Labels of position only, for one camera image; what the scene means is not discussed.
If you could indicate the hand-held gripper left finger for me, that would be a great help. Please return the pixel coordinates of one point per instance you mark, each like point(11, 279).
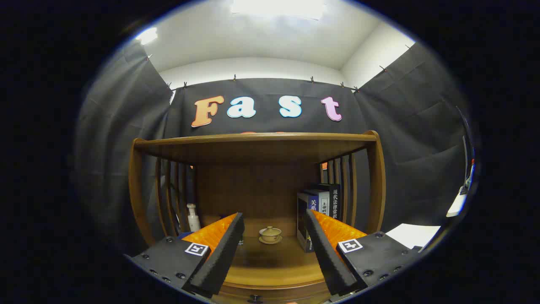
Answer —
point(223, 253)

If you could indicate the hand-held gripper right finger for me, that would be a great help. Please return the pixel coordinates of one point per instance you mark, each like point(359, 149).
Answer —
point(325, 253)

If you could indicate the wooden drawer with black knob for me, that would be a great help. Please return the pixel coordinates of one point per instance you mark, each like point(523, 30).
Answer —
point(287, 294)

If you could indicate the wooden countertop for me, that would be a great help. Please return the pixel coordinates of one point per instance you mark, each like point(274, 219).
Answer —
point(274, 261)

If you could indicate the blue spine book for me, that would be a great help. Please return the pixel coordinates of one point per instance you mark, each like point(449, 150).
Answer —
point(303, 219)

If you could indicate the blue fluffy towel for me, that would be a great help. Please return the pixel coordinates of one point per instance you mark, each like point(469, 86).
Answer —
point(184, 234)

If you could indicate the white pump bottle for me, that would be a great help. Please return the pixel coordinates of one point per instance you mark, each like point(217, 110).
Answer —
point(193, 217)

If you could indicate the white spine book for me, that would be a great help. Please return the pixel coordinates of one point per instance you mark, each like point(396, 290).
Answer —
point(324, 204)

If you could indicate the beige lidded teacup with saucer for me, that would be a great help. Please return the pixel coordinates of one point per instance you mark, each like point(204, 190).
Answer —
point(270, 234)

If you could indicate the black spine book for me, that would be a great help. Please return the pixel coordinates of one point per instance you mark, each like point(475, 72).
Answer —
point(335, 200)

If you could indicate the white table surface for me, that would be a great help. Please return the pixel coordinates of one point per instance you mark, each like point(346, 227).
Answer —
point(413, 234)

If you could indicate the white power strip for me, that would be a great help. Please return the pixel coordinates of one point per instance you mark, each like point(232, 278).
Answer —
point(457, 207)

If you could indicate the ceiling light panel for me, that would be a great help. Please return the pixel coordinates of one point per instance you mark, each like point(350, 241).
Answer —
point(278, 8)

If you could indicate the wooden cabinet frame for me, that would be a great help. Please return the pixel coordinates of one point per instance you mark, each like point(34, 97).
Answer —
point(257, 190)

